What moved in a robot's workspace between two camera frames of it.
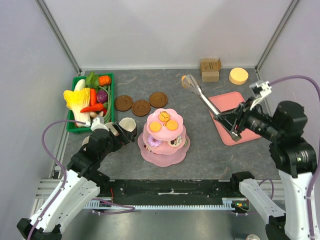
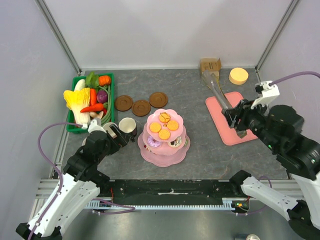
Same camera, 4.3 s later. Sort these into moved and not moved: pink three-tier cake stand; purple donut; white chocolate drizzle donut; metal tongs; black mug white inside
Moved: metal tongs
Not moved: purple donut; white chocolate drizzle donut; pink three-tier cake stand; black mug white inside
